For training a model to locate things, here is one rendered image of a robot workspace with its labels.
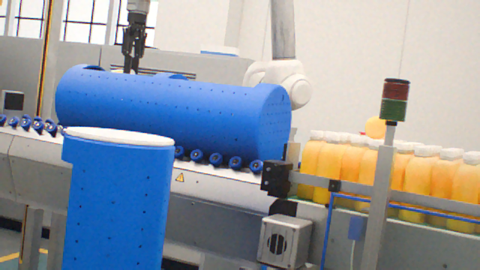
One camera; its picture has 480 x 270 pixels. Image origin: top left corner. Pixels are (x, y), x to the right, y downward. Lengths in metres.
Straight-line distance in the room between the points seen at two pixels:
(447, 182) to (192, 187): 0.81
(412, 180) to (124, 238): 0.76
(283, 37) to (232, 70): 1.26
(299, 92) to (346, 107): 2.37
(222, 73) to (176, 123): 1.66
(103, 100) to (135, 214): 0.79
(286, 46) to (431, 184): 0.95
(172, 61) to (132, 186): 2.38
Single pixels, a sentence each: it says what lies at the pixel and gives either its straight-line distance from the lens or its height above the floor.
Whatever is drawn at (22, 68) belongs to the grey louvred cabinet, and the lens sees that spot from 4.35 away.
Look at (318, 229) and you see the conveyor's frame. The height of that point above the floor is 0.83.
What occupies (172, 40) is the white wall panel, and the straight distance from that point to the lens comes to 4.77.
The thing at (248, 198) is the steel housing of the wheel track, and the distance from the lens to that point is 1.75.
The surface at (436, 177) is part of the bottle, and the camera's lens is 1.56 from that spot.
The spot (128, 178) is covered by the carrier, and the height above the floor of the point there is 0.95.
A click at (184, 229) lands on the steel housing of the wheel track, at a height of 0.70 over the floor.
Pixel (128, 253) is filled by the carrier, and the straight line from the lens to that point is 1.37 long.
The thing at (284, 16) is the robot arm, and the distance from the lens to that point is 2.26.
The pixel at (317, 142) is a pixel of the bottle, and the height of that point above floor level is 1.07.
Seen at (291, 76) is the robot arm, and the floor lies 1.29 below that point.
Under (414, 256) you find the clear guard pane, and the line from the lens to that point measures 1.48.
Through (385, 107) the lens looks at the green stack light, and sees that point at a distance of 1.34.
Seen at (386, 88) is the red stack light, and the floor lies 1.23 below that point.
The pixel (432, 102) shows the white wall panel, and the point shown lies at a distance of 4.51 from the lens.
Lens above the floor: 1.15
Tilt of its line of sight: 3 degrees down
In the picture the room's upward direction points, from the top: 7 degrees clockwise
